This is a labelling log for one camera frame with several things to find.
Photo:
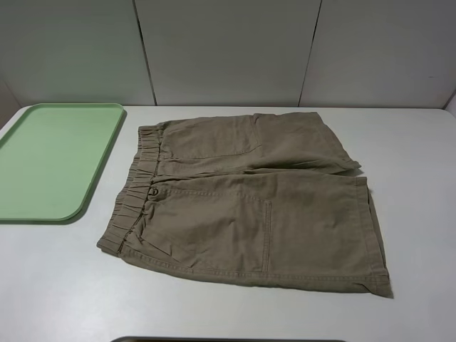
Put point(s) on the khaki shorts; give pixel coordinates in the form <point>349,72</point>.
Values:
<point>250,200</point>

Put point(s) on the green plastic tray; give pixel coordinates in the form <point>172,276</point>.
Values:
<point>52,157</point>

